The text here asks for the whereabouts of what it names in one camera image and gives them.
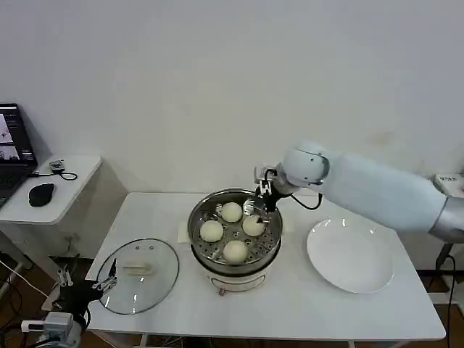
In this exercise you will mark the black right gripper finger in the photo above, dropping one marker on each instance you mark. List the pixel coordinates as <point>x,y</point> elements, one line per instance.
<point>253,206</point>
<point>262,219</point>

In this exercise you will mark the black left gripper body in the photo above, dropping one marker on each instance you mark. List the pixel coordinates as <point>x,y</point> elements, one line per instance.
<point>76,297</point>

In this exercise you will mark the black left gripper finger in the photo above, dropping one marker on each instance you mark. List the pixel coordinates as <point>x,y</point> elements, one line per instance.
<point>113,270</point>
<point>65,277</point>

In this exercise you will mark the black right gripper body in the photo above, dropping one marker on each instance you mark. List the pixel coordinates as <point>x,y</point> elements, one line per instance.
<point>272,197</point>

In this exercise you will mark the white steamed bun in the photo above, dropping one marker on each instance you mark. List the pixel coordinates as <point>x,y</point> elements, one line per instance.
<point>252,227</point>
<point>211,231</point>
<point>235,251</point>
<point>232,212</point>

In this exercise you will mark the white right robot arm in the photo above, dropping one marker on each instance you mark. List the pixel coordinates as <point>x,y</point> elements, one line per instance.
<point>380,188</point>

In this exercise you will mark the round glass lid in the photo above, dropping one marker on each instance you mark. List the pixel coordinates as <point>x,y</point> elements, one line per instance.
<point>152,286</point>

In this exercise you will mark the steel perforated steamer basket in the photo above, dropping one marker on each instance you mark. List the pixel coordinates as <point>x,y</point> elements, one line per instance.
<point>197,217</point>

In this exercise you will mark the white electric cooking pot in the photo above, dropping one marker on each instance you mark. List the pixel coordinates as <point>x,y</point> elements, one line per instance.
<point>235,284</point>

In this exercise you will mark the white side table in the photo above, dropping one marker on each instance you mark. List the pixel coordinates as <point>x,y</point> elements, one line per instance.
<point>65,197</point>

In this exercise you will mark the black computer mouse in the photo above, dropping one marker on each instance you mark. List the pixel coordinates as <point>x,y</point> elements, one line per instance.
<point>41,194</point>

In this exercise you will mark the white round plate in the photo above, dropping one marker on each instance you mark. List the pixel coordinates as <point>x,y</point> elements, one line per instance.
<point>348,257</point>

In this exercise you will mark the small grey device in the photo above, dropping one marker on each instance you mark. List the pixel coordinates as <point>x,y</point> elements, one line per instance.
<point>57,165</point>

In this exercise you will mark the black laptop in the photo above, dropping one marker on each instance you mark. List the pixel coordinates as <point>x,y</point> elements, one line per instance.
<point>12,145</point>

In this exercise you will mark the white table with label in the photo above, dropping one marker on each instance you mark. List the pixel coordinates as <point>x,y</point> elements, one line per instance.
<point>446,185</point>

